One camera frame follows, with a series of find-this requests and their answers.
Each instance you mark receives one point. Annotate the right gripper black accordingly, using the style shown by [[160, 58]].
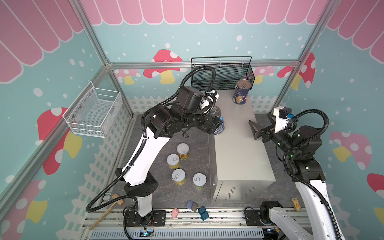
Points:
[[265, 134]]

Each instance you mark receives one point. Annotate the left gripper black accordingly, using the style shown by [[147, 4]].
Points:
[[210, 124]]

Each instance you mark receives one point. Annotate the blue can pink lid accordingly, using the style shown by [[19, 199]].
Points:
[[217, 113]]

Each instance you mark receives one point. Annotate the yellow can white lid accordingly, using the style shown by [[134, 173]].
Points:
[[183, 151], [179, 177], [199, 181], [173, 161]]

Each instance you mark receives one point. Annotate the dark blue tall can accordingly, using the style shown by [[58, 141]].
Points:
[[241, 91]]

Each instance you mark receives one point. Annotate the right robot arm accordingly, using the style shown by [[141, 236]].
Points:
[[299, 137]]

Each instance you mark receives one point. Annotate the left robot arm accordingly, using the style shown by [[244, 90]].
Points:
[[187, 108]]

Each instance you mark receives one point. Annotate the grey metal cabinet counter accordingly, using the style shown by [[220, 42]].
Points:
[[240, 169]]

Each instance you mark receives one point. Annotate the grey purple toy block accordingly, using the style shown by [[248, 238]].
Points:
[[191, 205]]

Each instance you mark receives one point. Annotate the small wooden block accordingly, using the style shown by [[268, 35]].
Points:
[[296, 204]]

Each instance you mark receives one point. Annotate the teal toy block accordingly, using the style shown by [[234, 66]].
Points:
[[203, 213]]

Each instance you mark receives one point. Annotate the pink toy block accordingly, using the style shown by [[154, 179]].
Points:
[[175, 213]]

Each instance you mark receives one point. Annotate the wooden mallet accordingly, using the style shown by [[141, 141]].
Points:
[[119, 202]]

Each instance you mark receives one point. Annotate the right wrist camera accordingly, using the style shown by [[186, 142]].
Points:
[[283, 116]]

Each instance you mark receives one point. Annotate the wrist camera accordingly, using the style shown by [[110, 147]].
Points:
[[283, 116], [210, 98]]

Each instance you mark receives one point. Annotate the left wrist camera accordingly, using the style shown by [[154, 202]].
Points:
[[210, 98]]

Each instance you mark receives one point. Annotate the black wire mesh basket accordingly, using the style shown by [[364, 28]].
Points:
[[229, 70]]

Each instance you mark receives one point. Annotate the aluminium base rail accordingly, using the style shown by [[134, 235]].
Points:
[[223, 223]]

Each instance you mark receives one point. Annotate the white wire mesh basket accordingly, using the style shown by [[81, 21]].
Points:
[[93, 112]]

